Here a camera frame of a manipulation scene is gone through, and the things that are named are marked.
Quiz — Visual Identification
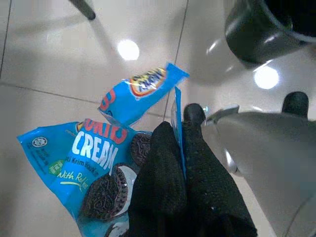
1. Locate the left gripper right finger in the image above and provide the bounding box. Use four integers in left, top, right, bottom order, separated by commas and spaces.
182, 103, 258, 237

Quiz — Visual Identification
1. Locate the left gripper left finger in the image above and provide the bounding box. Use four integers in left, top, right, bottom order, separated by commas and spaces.
127, 121, 189, 237

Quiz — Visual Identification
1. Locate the black furniture leg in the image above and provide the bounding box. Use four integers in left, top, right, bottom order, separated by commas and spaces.
69, 0, 97, 21

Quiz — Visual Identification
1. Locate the dark grey rubbish bin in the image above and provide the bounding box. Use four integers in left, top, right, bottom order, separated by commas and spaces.
224, 0, 316, 65

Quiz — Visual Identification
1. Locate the blue cream cookie wrapper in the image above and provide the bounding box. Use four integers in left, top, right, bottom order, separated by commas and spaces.
16, 62, 191, 237

